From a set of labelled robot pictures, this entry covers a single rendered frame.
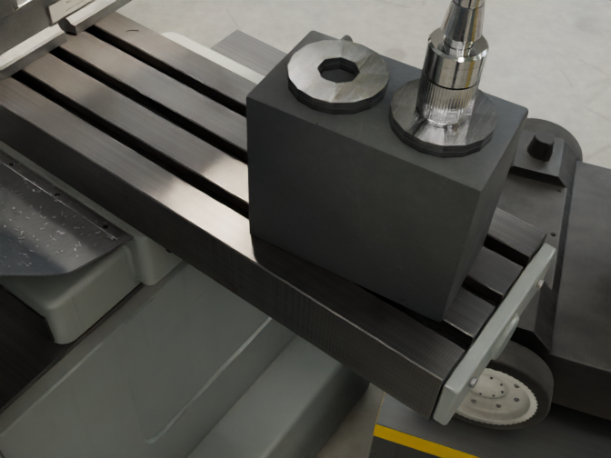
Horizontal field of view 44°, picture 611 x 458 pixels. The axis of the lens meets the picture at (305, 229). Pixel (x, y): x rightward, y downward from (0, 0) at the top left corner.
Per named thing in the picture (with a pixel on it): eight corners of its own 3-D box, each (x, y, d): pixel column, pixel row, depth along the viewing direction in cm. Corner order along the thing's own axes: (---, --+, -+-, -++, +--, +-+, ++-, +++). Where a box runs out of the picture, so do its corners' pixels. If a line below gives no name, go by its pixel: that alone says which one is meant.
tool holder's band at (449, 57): (424, 65, 57) (426, 54, 57) (428, 30, 60) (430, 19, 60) (485, 74, 57) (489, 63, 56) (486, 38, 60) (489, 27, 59)
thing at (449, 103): (413, 124, 62) (424, 65, 57) (417, 87, 65) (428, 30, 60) (470, 132, 61) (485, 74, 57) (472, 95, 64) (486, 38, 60)
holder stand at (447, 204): (304, 166, 86) (312, 14, 71) (484, 243, 80) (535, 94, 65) (247, 234, 79) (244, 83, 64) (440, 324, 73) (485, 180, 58)
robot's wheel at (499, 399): (535, 418, 126) (571, 355, 111) (531, 444, 123) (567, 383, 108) (418, 382, 130) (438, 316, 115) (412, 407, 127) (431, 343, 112)
